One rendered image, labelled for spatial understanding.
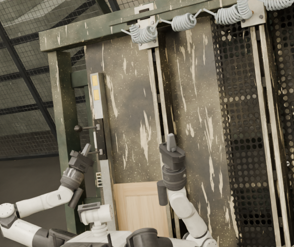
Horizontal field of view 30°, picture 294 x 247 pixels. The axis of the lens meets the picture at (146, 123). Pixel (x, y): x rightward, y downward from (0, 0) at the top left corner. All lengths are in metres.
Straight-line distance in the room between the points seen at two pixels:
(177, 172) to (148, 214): 0.63
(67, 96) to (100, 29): 0.44
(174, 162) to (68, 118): 1.00
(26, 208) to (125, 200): 0.48
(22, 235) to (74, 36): 0.97
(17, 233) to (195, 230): 0.73
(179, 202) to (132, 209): 0.62
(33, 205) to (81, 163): 0.28
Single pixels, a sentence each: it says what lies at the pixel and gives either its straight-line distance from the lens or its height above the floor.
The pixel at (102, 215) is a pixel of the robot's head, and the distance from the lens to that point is 2.14.
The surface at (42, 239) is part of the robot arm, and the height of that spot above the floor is 1.37.
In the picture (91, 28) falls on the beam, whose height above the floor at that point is 1.92.
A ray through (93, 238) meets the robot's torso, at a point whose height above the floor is 1.36.
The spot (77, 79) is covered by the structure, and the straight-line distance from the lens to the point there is 2.86.
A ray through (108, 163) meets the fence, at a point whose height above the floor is 1.34.
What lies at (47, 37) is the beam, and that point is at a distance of 2.82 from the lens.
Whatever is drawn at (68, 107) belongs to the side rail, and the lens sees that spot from 2.84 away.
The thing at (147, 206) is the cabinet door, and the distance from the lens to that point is 2.59.
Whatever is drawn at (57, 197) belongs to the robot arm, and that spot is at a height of 1.41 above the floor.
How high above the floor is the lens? 2.50
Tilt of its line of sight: 24 degrees down
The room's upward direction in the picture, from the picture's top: 24 degrees counter-clockwise
